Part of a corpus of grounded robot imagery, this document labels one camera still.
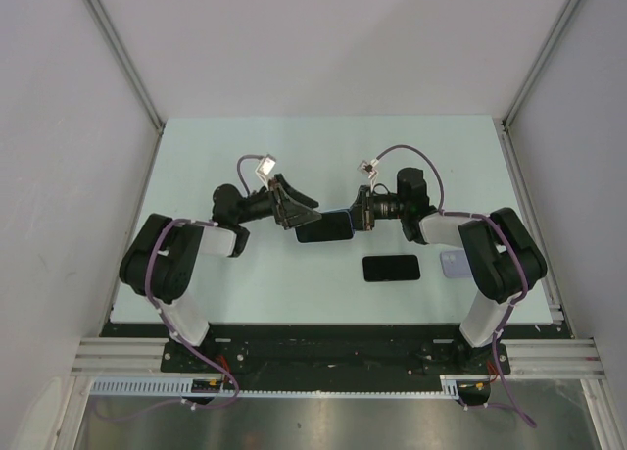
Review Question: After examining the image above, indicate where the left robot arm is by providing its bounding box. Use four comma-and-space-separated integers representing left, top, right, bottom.
119, 175, 321, 372

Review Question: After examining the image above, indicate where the aluminium front rail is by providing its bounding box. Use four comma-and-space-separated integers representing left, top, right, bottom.
71, 337, 605, 379

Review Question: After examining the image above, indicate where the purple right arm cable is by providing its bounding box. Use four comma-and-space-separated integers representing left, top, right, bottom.
374, 144, 538, 429

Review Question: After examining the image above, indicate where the left aluminium frame post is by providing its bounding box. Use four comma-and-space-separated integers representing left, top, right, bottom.
82, 0, 165, 135

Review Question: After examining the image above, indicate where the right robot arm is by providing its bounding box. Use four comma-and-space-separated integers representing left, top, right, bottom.
349, 162, 548, 373

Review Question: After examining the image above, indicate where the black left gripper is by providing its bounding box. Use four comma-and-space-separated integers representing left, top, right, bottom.
234, 173, 320, 229

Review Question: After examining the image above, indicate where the lilac phone case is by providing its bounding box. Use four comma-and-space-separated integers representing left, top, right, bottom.
440, 250, 472, 279

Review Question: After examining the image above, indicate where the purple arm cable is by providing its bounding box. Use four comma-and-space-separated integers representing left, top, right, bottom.
374, 144, 538, 429
92, 153, 268, 425

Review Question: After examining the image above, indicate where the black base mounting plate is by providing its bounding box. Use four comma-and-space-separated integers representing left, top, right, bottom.
100, 322, 511, 391

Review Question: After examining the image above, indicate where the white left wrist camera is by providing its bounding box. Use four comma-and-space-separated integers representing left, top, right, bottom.
255, 154, 276, 188

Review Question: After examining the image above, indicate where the right aluminium frame post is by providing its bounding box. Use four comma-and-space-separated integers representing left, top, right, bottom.
501, 0, 585, 131

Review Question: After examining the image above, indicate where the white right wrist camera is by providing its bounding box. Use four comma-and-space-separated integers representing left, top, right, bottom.
358, 158, 379, 189

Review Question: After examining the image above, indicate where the aluminium frame post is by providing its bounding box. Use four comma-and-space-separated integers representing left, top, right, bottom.
501, 0, 585, 131
82, 0, 165, 135

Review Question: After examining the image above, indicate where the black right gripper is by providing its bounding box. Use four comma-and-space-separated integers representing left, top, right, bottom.
333, 184, 409, 231

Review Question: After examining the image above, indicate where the phone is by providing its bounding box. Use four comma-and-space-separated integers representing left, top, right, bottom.
362, 255, 421, 282
295, 210, 355, 244

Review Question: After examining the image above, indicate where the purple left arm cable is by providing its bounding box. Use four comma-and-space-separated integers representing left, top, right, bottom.
92, 153, 268, 425

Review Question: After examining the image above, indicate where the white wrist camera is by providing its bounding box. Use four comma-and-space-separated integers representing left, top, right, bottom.
255, 154, 276, 188
358, 158, 379, 189

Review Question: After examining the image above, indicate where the white slotted cable duct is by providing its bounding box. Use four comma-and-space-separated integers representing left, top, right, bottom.
90, 375, 491, 400

